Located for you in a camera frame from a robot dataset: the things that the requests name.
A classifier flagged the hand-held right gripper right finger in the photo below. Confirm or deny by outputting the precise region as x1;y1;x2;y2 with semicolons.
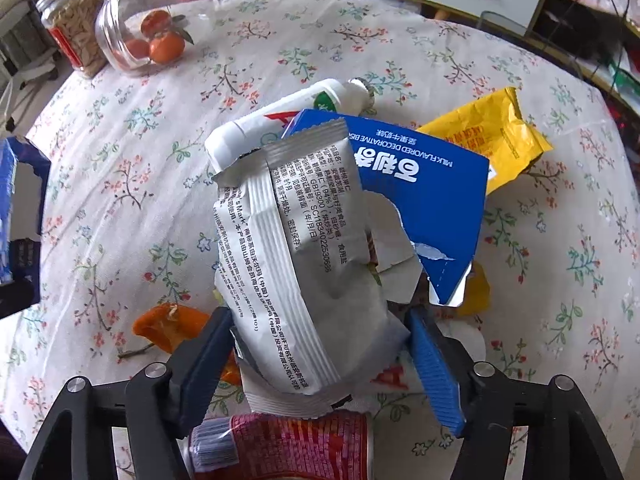
404;306;626;480

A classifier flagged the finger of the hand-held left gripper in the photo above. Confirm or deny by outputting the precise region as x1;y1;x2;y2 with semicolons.
0;272;44;320

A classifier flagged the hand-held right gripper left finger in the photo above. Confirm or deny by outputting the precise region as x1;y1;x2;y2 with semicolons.
20;305;236;480

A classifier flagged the torn dark blue carton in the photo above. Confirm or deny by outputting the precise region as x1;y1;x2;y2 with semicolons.
0;137;52;286

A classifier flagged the silver snack wrapper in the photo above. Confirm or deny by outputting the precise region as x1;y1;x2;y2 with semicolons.
212;119;426;418

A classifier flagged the blue biscuit box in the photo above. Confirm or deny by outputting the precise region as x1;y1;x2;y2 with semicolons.
282;108;491;307

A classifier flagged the yellow snack bag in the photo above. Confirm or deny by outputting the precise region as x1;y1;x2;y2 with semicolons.
417;86;554;196

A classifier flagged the white paper lid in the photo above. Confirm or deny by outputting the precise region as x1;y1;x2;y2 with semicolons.
439;319;487;362

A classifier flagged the orange tangerine peel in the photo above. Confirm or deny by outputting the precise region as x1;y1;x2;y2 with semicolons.
131;304;242;386

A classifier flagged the small yellow wrapper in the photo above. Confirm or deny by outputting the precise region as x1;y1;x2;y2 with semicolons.
457;260;492;317

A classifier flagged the red snack packet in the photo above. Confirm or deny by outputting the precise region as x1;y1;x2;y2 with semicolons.
182;410;376;480

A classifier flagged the floral tablecloth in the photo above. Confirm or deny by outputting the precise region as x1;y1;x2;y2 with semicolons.
0;0;640;480

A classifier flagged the peanut jar with red label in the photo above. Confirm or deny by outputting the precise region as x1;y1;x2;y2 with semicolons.
35;0;109;79

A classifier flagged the tangerine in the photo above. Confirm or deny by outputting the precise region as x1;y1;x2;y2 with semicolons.
149;31;186;65
140;10;174;39
123;37;151;64

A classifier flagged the white plastic bottle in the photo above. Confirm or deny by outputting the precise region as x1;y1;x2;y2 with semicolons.
204;77;377;171

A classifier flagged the clear glass jar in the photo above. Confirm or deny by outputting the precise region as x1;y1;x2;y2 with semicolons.
95;0;216;78

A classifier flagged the pile of coloured clothes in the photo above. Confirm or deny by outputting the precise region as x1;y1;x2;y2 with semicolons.
594;54;640;131

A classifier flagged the white chair frame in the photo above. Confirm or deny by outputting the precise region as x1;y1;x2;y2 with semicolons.
0;0;57;92

